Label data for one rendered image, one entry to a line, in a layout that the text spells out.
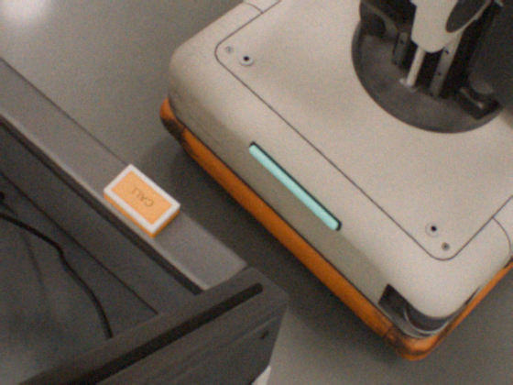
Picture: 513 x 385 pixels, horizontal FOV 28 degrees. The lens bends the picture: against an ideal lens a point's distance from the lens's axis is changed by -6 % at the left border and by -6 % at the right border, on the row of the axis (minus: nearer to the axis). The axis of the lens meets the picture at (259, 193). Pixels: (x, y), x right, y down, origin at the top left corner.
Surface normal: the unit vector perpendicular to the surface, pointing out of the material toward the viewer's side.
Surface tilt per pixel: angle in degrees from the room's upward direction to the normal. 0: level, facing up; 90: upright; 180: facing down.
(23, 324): 0
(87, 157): 0
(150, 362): 43
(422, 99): 0
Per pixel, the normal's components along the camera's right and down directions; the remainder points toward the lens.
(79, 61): 0.09, -0.47
